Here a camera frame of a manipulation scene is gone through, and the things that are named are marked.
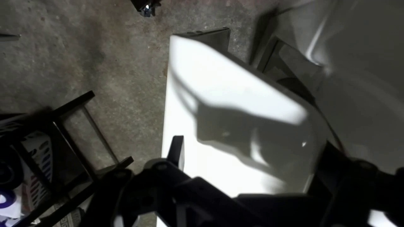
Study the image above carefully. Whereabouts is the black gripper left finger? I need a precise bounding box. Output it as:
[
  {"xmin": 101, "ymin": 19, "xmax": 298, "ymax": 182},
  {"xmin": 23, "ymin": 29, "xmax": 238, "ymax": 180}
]
[{"xmin": 122, "ymin": 135, "xmax": 194, "ymax": 227}]

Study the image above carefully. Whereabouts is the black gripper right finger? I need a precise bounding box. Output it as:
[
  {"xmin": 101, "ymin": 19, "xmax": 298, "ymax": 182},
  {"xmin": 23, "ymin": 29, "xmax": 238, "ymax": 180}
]
[{"xmin": 314, "ymin": 141, "xmax": 404, "ymax": 227}]

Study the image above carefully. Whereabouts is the white tumble dryer door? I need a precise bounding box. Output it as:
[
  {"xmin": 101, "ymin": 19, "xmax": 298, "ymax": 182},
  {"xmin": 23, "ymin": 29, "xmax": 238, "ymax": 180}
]
[{"xmin": 156, "ymin": 34, "xmax": 335, "ymax": 227}]

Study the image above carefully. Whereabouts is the white bag blue print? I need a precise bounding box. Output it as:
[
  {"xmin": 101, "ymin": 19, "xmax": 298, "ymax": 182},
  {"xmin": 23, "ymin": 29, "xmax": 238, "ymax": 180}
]
[{"xmin": 0, "ymin": 130, "xmax": 57, "ymax": 227}]

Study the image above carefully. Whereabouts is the blue water jug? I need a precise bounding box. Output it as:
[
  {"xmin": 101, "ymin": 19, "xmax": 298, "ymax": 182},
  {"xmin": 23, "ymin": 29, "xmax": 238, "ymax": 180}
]
[{"xmin": 132, "ymin": 0, "xmax": 163, "ymax": 19}]

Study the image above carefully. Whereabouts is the black wire rack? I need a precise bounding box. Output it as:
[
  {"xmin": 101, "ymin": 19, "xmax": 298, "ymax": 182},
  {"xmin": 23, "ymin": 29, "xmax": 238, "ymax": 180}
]
[{"xmin": 0, "ymin": 90, "xmax": 137, "ymax": 227}]

